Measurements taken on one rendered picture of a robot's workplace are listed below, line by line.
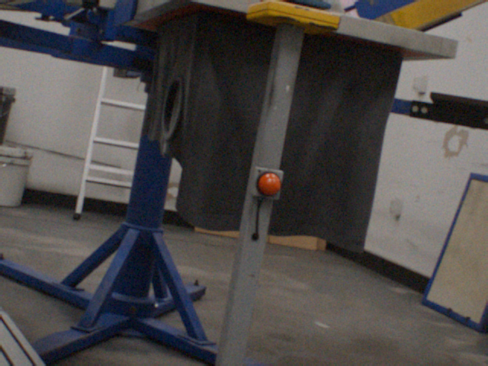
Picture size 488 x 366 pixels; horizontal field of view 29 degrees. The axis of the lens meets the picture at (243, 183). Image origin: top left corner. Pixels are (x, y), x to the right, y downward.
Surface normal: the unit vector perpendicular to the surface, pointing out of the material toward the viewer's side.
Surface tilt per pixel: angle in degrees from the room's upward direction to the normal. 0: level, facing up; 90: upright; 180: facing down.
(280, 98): 90
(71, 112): 90
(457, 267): 78
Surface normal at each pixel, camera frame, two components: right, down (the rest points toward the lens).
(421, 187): -0.95, -0.15
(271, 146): 0.27, 0.10
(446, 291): -0.88, -0.36
